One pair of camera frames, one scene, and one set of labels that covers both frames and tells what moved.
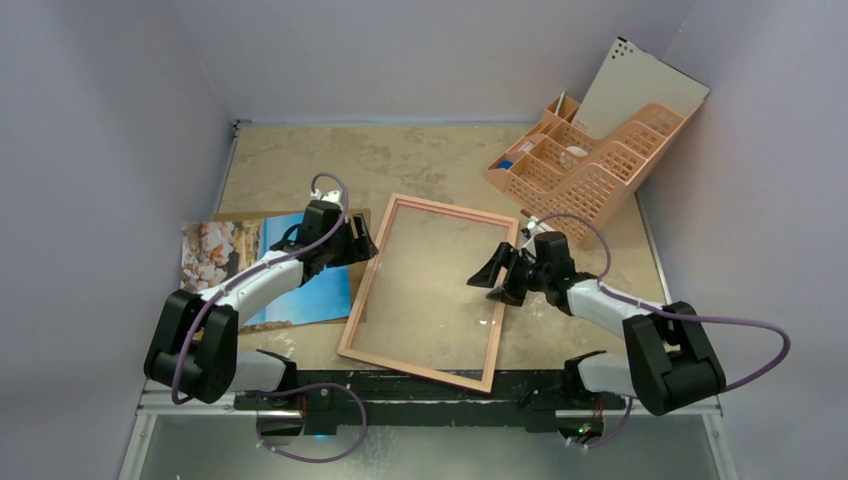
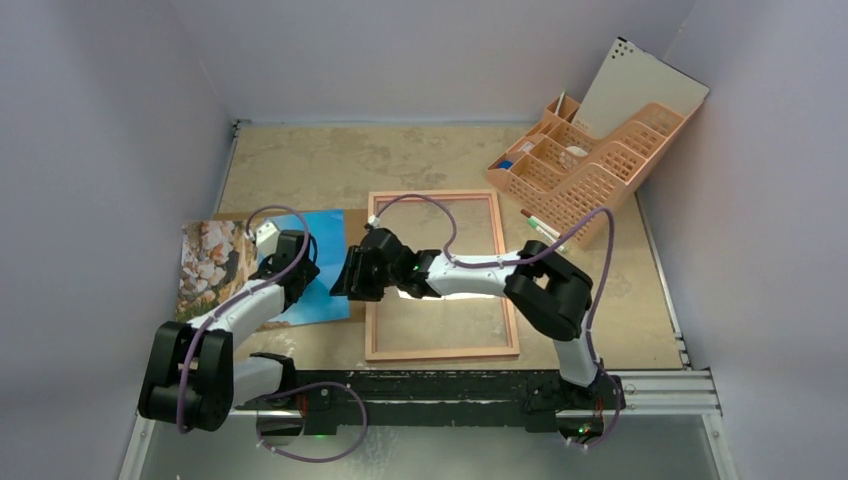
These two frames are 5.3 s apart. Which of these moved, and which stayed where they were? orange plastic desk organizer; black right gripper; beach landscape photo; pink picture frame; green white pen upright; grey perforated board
Moved: black right gripper; pink picture frame
Stayed: grey perforated board; beach landscape photo; green white pen upright; orange plastic desk organizer
